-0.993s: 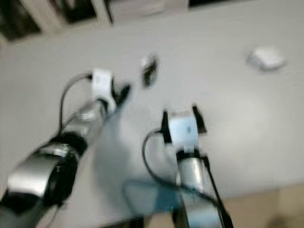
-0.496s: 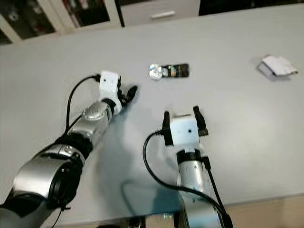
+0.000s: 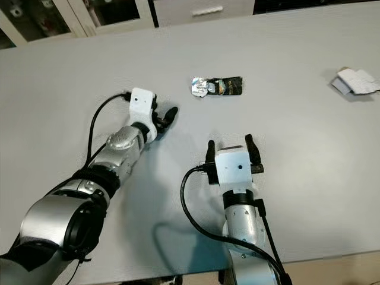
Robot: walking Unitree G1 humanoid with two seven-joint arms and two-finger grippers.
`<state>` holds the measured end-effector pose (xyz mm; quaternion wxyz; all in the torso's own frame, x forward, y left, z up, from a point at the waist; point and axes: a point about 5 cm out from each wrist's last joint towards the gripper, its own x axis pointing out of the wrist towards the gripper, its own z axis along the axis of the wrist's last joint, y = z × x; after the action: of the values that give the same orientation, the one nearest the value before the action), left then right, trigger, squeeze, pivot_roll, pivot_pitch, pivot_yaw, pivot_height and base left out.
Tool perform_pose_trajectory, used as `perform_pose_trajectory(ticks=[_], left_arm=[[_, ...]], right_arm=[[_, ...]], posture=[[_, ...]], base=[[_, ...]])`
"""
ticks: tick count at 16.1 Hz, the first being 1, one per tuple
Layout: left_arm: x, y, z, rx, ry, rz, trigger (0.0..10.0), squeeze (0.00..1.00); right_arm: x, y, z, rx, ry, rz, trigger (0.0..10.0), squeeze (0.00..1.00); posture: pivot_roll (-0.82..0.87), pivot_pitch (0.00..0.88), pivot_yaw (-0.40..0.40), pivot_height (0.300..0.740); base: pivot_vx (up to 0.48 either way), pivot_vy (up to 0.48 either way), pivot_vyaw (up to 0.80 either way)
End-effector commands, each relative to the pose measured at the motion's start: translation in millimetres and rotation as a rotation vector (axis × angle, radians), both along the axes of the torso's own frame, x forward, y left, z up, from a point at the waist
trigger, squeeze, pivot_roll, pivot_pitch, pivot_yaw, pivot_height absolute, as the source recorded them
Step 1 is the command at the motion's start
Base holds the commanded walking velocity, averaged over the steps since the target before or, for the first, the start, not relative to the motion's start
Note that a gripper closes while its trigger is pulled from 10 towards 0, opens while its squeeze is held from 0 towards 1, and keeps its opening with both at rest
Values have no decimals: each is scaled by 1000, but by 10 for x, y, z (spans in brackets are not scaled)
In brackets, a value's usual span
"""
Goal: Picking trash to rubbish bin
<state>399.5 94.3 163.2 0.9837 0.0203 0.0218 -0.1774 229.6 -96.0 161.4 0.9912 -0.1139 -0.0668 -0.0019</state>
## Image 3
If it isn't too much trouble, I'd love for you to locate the silver black snack wrapper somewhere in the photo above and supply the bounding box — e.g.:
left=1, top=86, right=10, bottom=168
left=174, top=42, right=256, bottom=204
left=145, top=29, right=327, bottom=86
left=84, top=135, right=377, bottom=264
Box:
left=192, top=76, right=243, bottom=97

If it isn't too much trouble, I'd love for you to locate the white folded paper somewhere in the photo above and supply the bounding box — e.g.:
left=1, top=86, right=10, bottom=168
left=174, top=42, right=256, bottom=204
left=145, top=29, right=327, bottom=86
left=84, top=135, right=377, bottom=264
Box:
left=334, top=68, right=380, bottom=96

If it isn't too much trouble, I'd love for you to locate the white glass door cabinet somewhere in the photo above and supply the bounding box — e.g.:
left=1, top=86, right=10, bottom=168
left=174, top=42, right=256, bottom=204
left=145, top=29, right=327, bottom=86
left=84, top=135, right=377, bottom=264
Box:
left=0, top=0, right=155, bottom=48

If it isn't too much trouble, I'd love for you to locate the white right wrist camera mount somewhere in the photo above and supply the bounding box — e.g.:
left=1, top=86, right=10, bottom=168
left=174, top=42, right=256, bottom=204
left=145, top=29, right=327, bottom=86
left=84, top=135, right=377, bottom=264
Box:
left=215, top=146, right=251, bottom=192

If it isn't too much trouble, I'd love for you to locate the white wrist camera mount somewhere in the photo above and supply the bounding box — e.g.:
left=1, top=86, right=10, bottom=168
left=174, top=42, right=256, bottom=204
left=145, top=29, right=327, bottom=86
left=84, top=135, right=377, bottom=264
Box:
left=129, top=88, right=157, bottom=142
left=215, top=146, right=251, bottom=192

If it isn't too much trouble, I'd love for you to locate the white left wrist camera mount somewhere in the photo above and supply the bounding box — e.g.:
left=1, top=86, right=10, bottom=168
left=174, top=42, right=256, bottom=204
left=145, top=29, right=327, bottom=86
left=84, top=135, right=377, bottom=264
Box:
left=129, top=88, right=157, bottom=142

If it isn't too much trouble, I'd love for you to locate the white drawer with silver handle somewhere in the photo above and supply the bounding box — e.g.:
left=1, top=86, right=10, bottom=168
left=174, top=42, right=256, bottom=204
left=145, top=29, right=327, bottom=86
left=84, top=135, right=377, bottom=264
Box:
left=154, top=0, right=255, bottom=28

